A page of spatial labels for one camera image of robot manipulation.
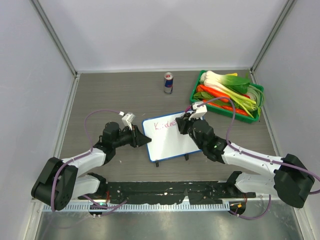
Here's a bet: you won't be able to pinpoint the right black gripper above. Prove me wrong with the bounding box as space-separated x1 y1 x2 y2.
177 112 205 150

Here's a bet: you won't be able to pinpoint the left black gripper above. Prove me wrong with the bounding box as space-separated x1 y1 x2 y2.
113 123 151 149

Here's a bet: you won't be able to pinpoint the blue framed whiteboard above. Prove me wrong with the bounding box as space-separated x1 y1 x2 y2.
142 111 201 163

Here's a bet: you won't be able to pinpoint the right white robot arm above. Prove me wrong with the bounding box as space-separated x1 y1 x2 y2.
175 113 315 209

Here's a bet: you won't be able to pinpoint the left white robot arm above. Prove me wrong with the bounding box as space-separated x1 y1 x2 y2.
31 122 152 211

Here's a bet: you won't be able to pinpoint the small orange carrot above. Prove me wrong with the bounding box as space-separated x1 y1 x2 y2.
207 100 249 117

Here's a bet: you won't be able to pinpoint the large orange carrot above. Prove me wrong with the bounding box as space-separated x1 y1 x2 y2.
193 84 230 103

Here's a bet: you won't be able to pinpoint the red bull can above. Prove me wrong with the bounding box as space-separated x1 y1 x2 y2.
163 72 174 94

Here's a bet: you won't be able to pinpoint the white green bok choy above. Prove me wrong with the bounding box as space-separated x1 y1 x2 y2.
199 70 250 94

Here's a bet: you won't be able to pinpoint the green plastic tray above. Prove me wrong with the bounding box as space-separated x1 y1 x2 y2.
190 70 260 123

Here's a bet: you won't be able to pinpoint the green onion bunch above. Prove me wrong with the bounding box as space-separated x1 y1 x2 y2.
213 84 265 118

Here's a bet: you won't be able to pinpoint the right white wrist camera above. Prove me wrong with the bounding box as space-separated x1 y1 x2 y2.
189 101 207 120

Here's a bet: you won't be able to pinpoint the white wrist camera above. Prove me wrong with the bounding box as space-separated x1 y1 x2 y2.
121 112 136 131
189 101 207 120

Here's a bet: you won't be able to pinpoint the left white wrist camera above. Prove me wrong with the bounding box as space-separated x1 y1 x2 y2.
121 112 136 131

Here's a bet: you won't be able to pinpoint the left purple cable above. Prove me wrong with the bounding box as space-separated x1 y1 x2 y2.
50 109 128 221

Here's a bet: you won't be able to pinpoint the purple cable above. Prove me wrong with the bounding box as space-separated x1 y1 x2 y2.
199 96 320 221
50 109 128 221

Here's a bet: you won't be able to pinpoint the white slotted cable duct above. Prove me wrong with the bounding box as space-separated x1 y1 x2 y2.
58 200 230 213

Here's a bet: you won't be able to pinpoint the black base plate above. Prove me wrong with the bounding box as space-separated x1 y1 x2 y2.
86 181 256 205

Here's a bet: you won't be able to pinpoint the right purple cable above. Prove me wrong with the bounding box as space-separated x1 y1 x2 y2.
199 96 320 221

